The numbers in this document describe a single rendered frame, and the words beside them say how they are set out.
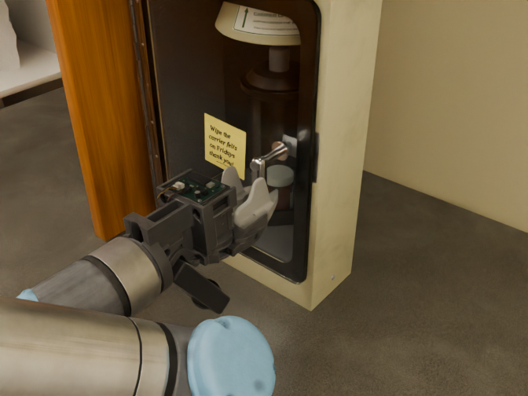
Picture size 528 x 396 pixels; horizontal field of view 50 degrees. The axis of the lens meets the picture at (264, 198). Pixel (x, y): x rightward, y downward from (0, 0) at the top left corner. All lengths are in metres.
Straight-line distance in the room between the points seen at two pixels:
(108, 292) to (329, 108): 0.32
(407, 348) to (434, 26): 0.55
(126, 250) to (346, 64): 0.33
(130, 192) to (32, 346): 0.66
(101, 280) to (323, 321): 0.40
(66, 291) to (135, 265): 0.07
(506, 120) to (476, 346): 0.40
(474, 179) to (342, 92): 0.49
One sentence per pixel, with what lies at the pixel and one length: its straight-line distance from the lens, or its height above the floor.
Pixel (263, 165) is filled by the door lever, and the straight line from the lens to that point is 0.67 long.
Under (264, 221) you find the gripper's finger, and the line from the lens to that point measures 0.66.
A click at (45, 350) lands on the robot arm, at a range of 0.36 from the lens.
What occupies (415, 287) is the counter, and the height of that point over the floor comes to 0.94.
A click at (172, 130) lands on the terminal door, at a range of 0.85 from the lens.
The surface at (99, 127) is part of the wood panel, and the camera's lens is 0.91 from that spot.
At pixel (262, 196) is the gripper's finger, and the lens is 0.66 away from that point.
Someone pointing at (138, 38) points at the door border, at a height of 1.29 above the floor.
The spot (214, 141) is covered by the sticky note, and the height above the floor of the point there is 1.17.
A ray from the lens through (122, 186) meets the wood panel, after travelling 0.98.
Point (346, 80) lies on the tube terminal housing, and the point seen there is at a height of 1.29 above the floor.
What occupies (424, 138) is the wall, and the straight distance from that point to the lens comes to 1.12.
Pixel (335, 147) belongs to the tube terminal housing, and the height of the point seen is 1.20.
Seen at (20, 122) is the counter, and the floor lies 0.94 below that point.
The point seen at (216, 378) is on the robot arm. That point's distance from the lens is 0.40.
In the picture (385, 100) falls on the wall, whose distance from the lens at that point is 1.14.
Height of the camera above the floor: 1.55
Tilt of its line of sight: 34 degrees down
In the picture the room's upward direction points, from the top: straight up
